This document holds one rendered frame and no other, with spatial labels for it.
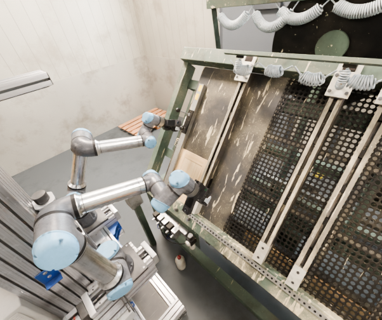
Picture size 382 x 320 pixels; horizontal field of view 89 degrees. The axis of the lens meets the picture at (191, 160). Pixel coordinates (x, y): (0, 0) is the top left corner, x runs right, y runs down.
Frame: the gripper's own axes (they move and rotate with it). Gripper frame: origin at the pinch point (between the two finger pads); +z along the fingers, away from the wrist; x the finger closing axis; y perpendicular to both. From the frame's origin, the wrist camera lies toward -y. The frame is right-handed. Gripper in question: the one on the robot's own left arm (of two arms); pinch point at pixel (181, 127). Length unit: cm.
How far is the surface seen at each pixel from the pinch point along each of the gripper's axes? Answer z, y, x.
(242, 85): 6, -46, -28
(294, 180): 5, -82, 33
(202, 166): 9.7, -16.1, 28.9
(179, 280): 43, 22, 146
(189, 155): 9.9, -2.6, 20.8
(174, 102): 7.1, 16.9, -25.1
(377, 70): 1, -113, -20
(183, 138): 7.9, 3.3, 6.7
